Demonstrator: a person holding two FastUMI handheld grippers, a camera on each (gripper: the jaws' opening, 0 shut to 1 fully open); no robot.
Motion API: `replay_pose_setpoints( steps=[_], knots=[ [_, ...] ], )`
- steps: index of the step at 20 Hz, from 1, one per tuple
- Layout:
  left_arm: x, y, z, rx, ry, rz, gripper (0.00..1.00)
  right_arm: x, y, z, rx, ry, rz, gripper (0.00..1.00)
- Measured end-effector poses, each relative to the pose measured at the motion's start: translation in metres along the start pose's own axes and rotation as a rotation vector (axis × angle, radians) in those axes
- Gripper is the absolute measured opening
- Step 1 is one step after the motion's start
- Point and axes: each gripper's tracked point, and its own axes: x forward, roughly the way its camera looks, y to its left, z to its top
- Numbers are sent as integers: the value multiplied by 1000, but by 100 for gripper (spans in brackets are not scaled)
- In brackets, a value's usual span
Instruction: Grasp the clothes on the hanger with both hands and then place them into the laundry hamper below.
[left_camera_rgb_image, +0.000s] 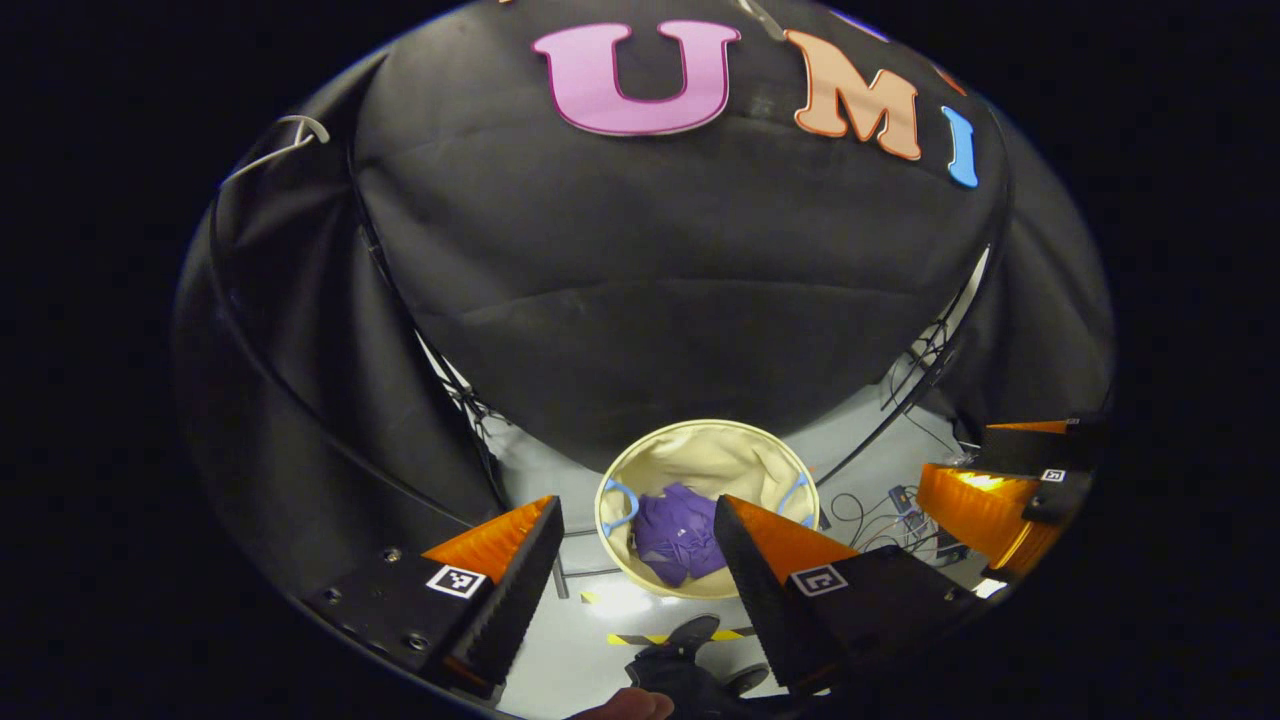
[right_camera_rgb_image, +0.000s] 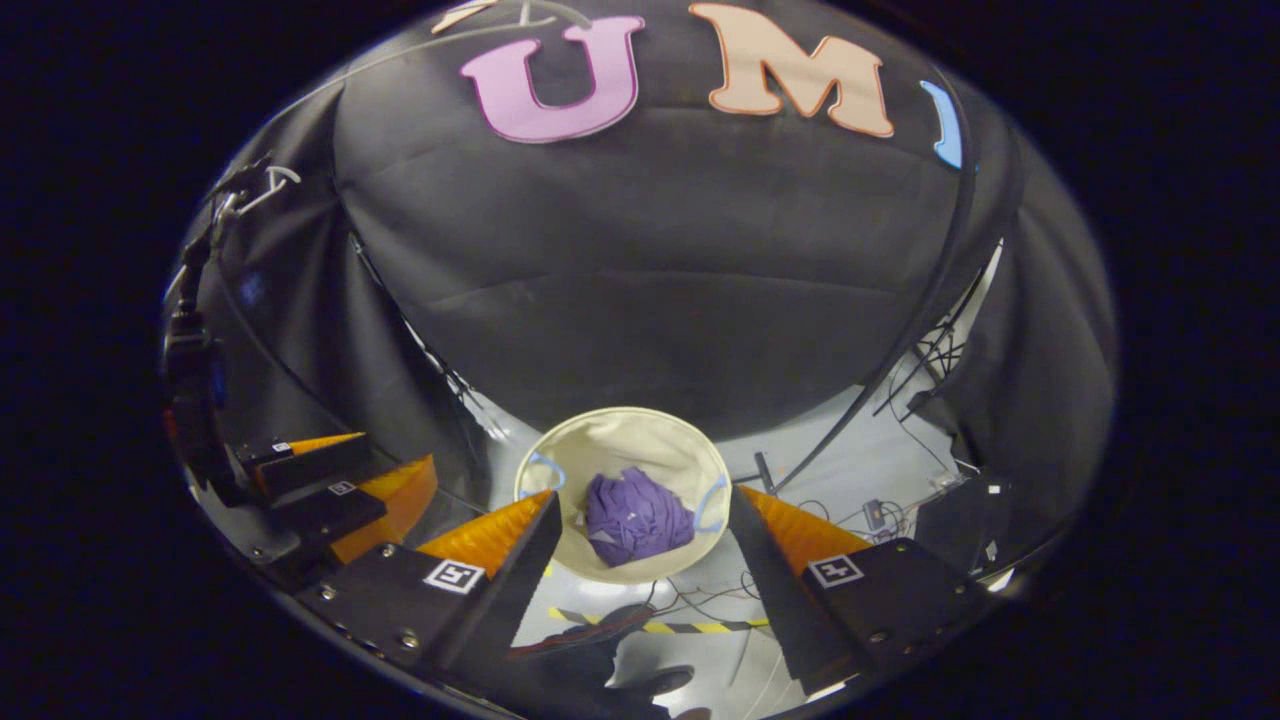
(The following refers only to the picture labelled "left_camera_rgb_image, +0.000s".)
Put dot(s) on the yellow black floor tape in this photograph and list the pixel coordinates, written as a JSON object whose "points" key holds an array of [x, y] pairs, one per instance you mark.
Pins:
{"points": [[640, 638]]}

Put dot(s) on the small blue power adapter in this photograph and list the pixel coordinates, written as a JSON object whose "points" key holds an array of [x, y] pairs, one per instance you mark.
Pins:
{"points": [[900, 497]]}

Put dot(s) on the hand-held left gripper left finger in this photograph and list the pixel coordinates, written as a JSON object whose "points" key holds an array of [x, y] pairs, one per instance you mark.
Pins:
{"points": [[520, 600]]}

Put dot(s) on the black backdrop cloth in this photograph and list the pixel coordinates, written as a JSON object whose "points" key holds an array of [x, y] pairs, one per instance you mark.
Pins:
{"points": [[650, 250]]}

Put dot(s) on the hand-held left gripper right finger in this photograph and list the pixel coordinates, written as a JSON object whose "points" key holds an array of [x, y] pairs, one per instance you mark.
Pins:
{"points": [[765, 600]]}

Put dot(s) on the cream fabric laundry hamper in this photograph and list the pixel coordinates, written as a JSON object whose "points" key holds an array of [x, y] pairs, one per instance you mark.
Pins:
{"points": [[700, 455]]}

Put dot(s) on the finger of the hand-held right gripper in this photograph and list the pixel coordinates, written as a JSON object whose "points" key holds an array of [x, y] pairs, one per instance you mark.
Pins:
{"points": [[975, 510], [1030, 450]]}

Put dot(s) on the plain white hanger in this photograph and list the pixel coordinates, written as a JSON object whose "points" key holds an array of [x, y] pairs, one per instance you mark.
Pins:
{"points": [[300, 122]]}

